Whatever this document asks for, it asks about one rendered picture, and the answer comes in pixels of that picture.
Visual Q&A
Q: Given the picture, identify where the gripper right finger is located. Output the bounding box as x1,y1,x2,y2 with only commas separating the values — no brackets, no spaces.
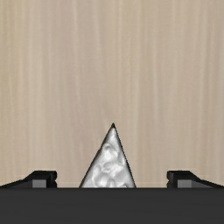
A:
166,170,224,189

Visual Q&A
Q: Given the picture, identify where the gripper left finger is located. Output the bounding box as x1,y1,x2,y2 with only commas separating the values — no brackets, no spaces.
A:
0,170,58,189

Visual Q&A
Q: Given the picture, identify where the white cake wedge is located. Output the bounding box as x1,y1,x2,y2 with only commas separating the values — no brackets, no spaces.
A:
78,122,137,189

